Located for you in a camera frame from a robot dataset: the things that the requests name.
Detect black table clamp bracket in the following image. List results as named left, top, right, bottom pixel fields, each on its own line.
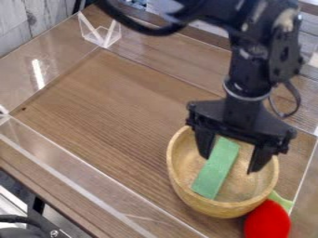
left=0, top=196, right=74, bottom=238

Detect red plush strawberry toy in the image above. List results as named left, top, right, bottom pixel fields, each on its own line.
left=243, top=191, right=292, bottom=238

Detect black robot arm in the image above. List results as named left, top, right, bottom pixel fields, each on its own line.
left=97, top=0, right=304, bottom=173

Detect brown wooden bowl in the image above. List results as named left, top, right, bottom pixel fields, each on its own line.
left=167, top=126, right=279, bottom=218

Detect clear acrylic corner bracket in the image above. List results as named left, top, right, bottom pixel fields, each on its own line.
left=77, top=12, right=121, bottom=48

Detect green foam block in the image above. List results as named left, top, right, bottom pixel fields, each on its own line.
left=191, top=137, right=239, bottom=200

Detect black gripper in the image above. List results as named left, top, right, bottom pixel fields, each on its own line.
left=185, top=97, right=296, bottom=173

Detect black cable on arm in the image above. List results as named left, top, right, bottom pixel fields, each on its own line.
left=267, top=81, right=303, bottom=119

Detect clear acrylic enclosure wall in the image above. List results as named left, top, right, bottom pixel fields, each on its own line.
left=0, top=106, right=207, bottom=238

